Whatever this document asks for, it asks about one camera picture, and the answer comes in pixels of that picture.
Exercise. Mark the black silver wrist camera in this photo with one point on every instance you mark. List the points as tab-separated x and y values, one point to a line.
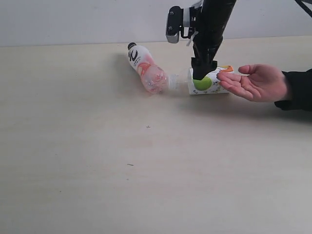
180	23

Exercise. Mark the open human hand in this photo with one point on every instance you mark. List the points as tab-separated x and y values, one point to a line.
257	83

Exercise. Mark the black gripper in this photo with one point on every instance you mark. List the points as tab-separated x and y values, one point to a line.
204	53

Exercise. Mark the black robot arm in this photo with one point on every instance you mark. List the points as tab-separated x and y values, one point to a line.
210	24

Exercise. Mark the black sleeved forearm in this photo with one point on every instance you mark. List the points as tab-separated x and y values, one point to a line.
300	86

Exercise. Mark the tea bottle green apple label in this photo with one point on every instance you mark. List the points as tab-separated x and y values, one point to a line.
184	83

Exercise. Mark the pink white bottle black cap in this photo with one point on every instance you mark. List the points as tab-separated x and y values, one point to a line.
153	78

